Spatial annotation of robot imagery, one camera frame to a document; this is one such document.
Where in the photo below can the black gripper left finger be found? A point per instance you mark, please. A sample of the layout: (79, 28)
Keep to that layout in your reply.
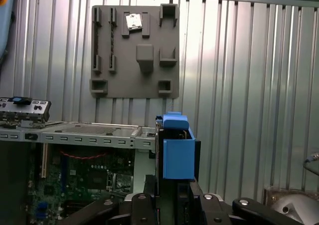
(142, 210)

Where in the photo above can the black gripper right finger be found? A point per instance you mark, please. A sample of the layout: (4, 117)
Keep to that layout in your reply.
(211, 210)

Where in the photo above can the hard disk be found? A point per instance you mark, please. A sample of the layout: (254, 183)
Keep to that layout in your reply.
(178, 160)

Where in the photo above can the CPU socket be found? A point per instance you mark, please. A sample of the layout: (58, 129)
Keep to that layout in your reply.
(99, 181)

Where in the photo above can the green motherboard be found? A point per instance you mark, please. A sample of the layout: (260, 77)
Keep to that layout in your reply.
(82, 172)

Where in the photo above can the blue expansion slot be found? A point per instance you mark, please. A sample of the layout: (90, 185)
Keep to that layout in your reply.
(63, 167)

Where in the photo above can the open black PC case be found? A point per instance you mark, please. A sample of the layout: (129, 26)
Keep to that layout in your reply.
(74, 137)

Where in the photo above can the cream expansion slot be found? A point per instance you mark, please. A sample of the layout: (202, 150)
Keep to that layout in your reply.
(44, 160)

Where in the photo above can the grey parts rack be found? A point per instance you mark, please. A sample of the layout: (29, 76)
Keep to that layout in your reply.
(149, 82)

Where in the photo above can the black clip with blue button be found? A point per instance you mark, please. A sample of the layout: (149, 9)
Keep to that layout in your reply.
(21, 100)

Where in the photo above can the silver CPU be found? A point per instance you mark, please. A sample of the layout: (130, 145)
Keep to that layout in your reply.
(133, 21)

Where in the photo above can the pale blue teach pendant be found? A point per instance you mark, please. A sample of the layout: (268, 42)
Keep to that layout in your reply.
(6, 30)

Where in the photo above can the metal rear port bracket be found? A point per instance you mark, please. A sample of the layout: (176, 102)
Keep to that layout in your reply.
(37, 110)

